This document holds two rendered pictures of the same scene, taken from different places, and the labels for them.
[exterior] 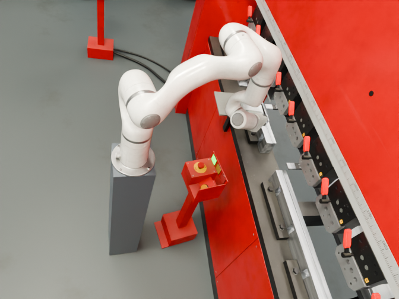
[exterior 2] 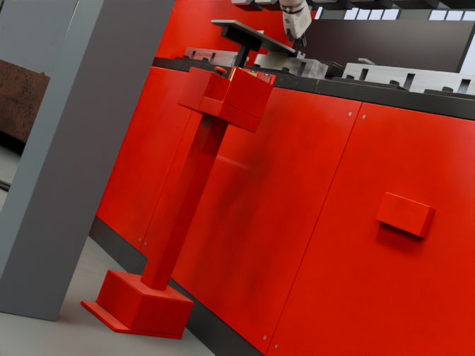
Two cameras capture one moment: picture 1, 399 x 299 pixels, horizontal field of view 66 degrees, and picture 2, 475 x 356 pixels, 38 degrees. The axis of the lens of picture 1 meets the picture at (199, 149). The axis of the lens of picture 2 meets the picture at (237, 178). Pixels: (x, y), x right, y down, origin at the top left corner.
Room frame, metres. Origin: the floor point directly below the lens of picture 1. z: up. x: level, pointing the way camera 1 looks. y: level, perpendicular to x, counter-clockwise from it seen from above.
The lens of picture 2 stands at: (-1.12, -0.02, 0.57)
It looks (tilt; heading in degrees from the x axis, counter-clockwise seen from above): 1 degrees down; 355
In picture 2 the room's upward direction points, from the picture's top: 21 degrees clockwise
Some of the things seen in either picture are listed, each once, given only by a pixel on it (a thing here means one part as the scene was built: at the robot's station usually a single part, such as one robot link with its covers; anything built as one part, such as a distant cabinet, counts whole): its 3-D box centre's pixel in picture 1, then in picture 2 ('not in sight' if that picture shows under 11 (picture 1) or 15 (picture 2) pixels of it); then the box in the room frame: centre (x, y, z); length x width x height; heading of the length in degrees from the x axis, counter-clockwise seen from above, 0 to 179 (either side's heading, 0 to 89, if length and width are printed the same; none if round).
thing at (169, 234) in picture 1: (175, 228); (138, 303); (0.97, -0.06, 0.06); 0.25 x 0.20 x 0.12; 129
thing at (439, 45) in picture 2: not in sight; (358, 68); (1.87, -0.60, 1.12); 1.13 x 0.02 x 0.44; 26
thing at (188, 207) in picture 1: (189, 206); (184, 202); (0.98, -0.08, 0.39); 0.06 x 0.06 x 0.54; 39
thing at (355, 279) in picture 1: (366, 261); not in sight; (0.56, -0.66, 1.26); 0.15 x 0.09 x 0.17; 26
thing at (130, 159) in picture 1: (135, 146); not in sight; (0.76, 0.25, 1.09); 0.19 x 0.19 x 0.18
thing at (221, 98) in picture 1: (238, 104); (252, 36); (1.37, -0.11, 1.00); 0.26 x 0.18 x 0.01; 116
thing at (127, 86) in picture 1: (137, 105); not in sight; (0.78, 0.28, 1.30); 0.19 x 0.12 x 0.24; 41
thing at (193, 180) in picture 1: (203, 177); (226, 90); (0.98, -0.08, 0.75); 0.20 x 0.16 x 0.18; 39
